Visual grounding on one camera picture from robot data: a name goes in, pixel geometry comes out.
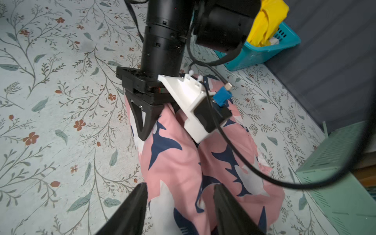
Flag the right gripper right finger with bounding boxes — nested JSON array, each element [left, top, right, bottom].
[[213, 184, 265, 235]]

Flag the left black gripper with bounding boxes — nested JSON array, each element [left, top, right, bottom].
[[116, 66, 174, 141]]

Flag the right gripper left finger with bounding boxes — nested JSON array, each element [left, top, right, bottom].
[[97, 183, 148, 235]]

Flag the pink shark print shorts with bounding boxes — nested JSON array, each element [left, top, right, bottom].
[[134, 104, 285, 235]]

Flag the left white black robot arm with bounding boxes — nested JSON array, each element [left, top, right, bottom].
[[116, 1, 261, 143]]

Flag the floral table mat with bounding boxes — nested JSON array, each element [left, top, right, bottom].
[[1, 1, 338, 235]]

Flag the teal plastic basket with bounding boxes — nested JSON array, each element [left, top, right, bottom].
[[224, 22, 301, 71]]

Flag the green file organizer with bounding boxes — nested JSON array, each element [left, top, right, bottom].
[[296, 121, 376, 235]]

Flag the yellow cloth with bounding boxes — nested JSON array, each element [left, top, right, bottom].
[[247, 0, 289, 48]]

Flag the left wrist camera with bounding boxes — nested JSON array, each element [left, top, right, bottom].
[[158, 71, 232, 143]]

